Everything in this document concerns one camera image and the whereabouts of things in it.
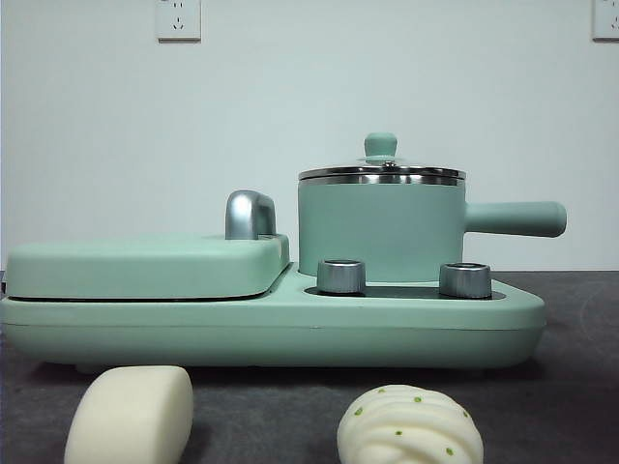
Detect glass pot lid green knob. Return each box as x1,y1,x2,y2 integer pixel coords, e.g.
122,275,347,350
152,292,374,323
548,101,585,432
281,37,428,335
297,131,468,182

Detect twisted white bun green flecks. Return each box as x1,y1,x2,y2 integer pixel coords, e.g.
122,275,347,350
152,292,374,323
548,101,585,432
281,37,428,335
337,384,485,464

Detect plain white steamed bun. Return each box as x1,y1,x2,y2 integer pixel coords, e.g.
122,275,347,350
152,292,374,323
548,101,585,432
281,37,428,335
64,365,195,464

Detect chrome control knob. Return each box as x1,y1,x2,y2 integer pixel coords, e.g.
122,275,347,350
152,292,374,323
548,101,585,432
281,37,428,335
438,262,494,299
316,259,368,295

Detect mint green breakfast machine base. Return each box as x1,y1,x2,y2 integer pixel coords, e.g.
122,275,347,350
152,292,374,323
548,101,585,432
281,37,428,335
0,260,548,376

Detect mint green griddle cover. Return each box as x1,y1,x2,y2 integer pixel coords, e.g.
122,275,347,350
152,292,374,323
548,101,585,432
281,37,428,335
3,232,292,299

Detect mint green handled pot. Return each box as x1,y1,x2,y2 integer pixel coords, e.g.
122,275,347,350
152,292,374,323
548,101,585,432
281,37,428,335
295,174,568,285

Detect chrome griddle cover handle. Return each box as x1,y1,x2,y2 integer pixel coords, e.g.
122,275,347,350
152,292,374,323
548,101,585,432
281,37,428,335
224,189,279,242

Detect white wall socket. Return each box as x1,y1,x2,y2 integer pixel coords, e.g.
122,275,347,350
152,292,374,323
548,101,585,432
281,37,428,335
156,0,202,43
591,0,619,43

